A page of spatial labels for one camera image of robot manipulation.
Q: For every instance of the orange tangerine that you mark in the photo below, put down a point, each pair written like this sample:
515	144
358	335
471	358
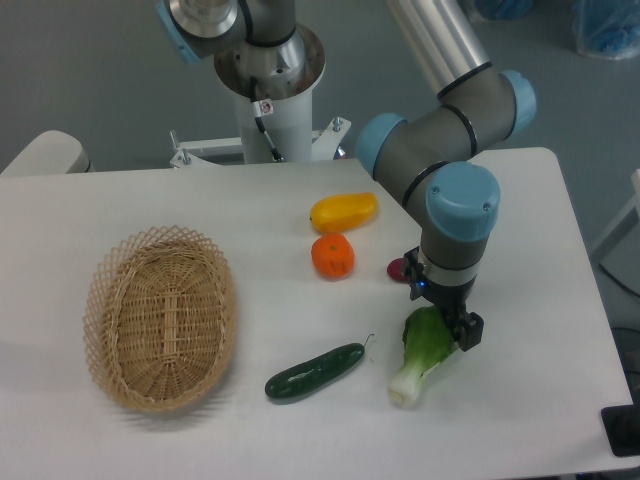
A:
333	256

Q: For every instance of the black device at edge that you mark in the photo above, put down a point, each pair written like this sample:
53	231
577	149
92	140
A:
621	424

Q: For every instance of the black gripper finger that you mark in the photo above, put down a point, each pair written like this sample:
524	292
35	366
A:
466	327

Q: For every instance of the yellow mango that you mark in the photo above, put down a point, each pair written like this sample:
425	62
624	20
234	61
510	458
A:
343	212

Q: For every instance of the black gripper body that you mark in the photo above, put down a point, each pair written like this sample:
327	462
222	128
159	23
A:
448	290

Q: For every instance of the dark red fruit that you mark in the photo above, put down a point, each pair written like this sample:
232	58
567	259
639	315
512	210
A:
396	270

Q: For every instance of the green cucumber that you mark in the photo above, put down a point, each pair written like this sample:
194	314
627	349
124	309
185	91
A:
309	377

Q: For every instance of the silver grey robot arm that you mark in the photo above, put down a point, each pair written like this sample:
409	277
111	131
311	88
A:
425	165

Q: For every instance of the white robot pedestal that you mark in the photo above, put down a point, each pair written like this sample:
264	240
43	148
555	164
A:
272	90

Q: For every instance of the blue plastic bag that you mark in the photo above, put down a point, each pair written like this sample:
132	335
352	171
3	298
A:
606	30

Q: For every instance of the green bok choy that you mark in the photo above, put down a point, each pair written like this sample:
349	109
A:
427	343

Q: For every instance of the woven wicker basket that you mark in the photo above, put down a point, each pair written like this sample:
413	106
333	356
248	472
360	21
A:
160	320

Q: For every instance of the white chair back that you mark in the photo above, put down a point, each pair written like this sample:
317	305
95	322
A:
51	153

